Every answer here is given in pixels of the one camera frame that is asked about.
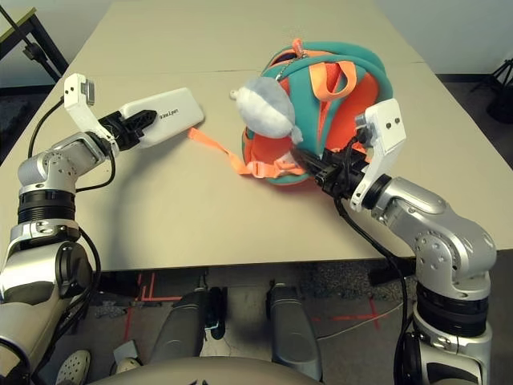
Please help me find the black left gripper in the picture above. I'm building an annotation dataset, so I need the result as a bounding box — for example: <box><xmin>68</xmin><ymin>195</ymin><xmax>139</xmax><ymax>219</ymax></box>
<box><xmin>98</xmin><ymin>108</ymin><xmax>159</xmax><ymax>152</ymax></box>

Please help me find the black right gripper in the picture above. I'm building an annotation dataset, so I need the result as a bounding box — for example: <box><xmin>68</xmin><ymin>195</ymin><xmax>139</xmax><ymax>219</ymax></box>
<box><xmin>293</xmin><ymin>145</ymin><xmax>372</xmax><ymax>198</ymax></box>

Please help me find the white pencil case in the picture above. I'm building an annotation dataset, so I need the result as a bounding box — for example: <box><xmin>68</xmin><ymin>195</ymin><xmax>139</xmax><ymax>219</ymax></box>
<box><xmin>118</xmin><ymin>87</ymin><xmax>206</xmax><ymax>150</ymax></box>

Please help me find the grey white plush toy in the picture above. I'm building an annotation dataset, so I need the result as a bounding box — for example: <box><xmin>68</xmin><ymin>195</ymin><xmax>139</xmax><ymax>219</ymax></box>
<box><xmin>228</xmin><ymin>75</ymin><xmax>305</xmax><ymax>144</ymax></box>

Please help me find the teal and orange backpack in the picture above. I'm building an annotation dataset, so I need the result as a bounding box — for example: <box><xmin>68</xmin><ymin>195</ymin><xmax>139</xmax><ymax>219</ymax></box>
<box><xmin>187</xmin><ymin>38</ymin><xmax>388</xmax><ymax>190</ymax></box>

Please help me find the thin black pole with clamp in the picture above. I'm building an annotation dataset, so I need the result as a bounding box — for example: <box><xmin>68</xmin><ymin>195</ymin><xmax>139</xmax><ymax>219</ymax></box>
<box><xmin>0</xmin><ymin>6</ymin><xmax>45</xmax><ymax>67</ymax></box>

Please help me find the beige black-framed side table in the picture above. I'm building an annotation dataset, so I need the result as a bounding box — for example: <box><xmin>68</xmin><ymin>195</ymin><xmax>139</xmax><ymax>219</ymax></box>
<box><xmin>0</xmin><ymin>6</ymin><xmax>70</xmax><ymax>85</ymax></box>

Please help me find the grey robot right leg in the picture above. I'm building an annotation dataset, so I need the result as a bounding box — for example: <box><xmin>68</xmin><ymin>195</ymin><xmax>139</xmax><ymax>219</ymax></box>
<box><xmin>266</xmin><ymin>282</ymin><xmax>324</xmax><ymax>382</ymax></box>

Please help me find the grey robot leg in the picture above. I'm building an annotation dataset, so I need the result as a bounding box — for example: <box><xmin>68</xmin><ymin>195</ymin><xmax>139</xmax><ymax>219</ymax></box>
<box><xmin>150</xmin><ymin>286</ymin><xmax>228</xmax><ymax>362</ymax></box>
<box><xmin>266</xmin><ymin>282</ymin><xmax>324</xmax><ymax>382</ymax></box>

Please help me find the black tripod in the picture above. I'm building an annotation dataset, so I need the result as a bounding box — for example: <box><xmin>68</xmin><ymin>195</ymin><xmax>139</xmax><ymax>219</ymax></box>
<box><xmin>483</xmin><ymin>58</ymin><xmax>513</xmax><ymax>122</ymax></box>

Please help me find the grey robot left leg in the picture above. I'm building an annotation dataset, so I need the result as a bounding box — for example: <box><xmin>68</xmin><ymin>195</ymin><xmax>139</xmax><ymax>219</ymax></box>
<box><xmin>150</xmin><ymin>286</ymin><xmax>228</xmax><ymax>362</ymax></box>

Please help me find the grey robot torso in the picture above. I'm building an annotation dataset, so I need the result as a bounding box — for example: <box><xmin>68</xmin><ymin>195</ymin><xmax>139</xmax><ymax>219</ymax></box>
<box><xmin>90</xmin><ymin>356</ymin><xmax>321</xmax><ymax>385</ymax></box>

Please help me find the white perforated clog shoe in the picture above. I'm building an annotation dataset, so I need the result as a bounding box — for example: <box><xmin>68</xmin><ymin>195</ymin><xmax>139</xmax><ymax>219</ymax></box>
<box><xmin>55</xmin><ymin>349</ymin><xmax>92</xmax><ymax>385</ymax></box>
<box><xmin>110</xmin><ymin>340</ymin><xmax>143</xmax><ymax>376</ymax></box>

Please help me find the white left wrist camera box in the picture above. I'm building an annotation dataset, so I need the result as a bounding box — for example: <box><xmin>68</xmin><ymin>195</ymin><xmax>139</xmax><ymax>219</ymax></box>
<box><xmin>63</xmin><ymin>73</ymin><xmax>121</xmax><ymax>153</ymax></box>

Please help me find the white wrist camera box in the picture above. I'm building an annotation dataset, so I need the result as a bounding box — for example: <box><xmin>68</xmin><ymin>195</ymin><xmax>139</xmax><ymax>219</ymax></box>
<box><xmin>63</xmin><ymin>73</ymin><xmax>121</xmax><ymax>153</ymax></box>
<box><xmin>349</xmin><ymin>98</ymin><xmax>407</xmax><ymax>213</ymax></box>

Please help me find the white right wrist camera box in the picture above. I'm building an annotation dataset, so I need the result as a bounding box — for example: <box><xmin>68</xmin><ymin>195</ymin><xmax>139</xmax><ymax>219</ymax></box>
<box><xmin>349</xmin><ymin>98</ymin><xmax>407</xmax><ymax>213</ymax></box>

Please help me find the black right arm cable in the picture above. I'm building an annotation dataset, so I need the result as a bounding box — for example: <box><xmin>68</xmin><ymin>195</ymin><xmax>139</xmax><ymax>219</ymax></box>
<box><xmin>334</xmin><ymin>196</ymin><xmax>420</xmax><ymax>385</ymax></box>

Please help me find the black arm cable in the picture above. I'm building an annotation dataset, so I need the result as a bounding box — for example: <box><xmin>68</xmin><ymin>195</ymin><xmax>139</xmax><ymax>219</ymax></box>
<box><xmin>27</xmin><ymin>98</ymin><xmax>117</xmax><ymax>194</ymax></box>
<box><xmin>334</xmin><ymin>196</ymin><xmax>420</xmax><ymax>385</ymax></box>

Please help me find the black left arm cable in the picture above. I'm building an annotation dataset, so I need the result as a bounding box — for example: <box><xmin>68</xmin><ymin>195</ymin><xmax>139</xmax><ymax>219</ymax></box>
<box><xmin>27</xmin><ymin>98</ymin><xmax>117</xmax><ymax>194</ymax></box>

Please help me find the thin white floor cable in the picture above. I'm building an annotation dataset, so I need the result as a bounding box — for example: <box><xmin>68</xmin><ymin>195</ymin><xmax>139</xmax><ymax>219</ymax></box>
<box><xmin>316</xmin><ymin>300</ymin><xmax>404</xmax><ymax>340</ymax></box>

